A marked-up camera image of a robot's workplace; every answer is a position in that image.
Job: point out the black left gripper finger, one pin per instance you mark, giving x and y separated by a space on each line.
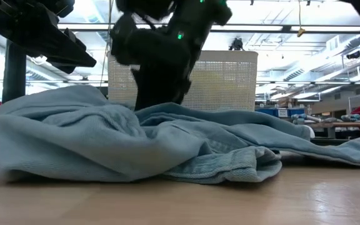
62 66
52 40

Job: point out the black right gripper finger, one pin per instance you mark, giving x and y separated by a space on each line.
147 100
170 98

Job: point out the light blue terry garment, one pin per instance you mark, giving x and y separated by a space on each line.
73 140

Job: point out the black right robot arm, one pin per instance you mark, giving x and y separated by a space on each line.
198 18

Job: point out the white perforated laundry basket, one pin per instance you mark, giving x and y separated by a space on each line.
223 81

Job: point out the blue storage bin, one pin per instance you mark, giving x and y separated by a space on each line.
277 112

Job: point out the grey blue rolled item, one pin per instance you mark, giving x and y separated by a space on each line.
305 118
356 118

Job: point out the black ceiling speaker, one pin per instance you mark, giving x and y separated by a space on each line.
353 54

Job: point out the black upright post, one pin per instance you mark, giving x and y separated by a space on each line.
14 78

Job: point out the black ceiling-mounted camera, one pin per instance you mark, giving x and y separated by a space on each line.
237 43

